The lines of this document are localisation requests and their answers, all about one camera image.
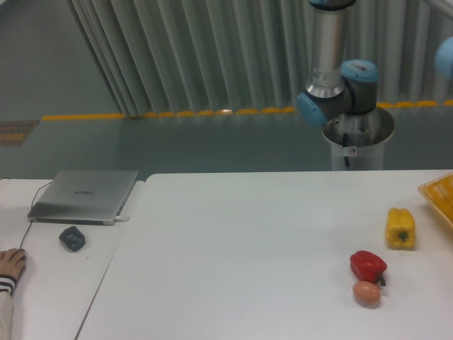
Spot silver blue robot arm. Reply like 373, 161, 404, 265
297, 1, 452, 125

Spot silver laptop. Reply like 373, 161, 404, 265
28, 170, 139, 225

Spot brown egg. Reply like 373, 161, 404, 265
352, 281, 381, 304

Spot yellow bell pepper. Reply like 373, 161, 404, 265
384, 208, 416, 250

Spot grey pleated curtain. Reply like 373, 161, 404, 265
69, 1, 452, 117

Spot red bell pepper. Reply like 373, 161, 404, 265
350, 250, 387, 286

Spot striped sleeve forearm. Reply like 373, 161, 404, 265
1, 276, 16, 340

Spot black mouse cable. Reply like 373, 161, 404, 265
0, 176, 54, 251

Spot small black box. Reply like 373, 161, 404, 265
59, 226, 86, 252

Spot person's hand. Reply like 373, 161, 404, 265
0, 248, 23, 283

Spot yellow plastic basket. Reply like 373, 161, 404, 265
418, 173, 453, 229

